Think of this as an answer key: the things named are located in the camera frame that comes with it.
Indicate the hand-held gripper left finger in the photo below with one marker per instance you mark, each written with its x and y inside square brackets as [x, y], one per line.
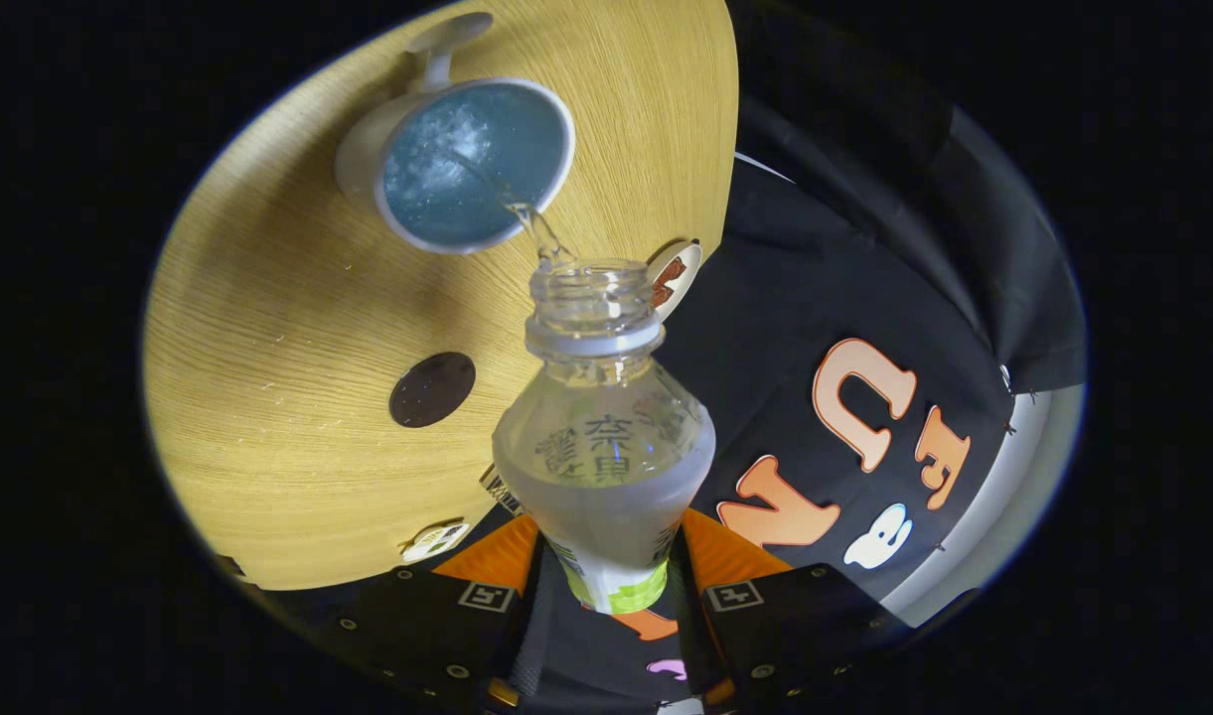
[531, 636]

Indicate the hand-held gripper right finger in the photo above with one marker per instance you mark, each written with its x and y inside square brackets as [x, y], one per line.
[693, 636]

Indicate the clear juice bottle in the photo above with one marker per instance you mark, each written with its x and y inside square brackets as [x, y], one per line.
[606, 487]

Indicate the dark round coaster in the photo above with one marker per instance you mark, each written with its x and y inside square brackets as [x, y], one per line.
[432, 389]

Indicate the white cup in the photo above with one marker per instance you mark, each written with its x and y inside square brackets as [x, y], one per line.
[363, 164]

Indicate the white divided dish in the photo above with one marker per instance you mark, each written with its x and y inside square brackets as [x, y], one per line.
[434, 541]

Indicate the brown meat piece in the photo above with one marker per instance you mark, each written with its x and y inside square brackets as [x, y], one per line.
[669, 281]

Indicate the white round plate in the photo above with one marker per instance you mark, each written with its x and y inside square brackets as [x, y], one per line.
[687, 260]

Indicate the wooden table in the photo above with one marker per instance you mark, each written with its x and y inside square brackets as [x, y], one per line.
[298, 328]

